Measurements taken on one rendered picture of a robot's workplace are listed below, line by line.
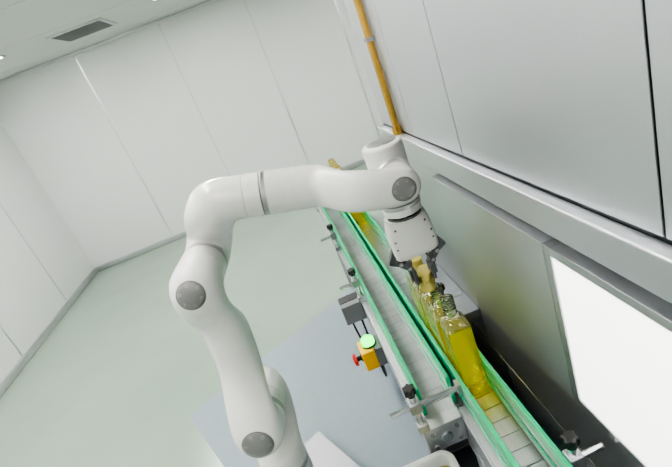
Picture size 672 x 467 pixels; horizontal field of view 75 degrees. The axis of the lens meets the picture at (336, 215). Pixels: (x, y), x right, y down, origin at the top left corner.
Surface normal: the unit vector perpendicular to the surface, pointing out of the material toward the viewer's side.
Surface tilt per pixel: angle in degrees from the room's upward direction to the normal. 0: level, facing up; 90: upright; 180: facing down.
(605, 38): 90
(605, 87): 90
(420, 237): 92
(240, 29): 90
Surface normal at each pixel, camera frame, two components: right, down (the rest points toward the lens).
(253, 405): 0.14, -0.20
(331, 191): -0.65, 0.30
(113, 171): 0.18, 0.31
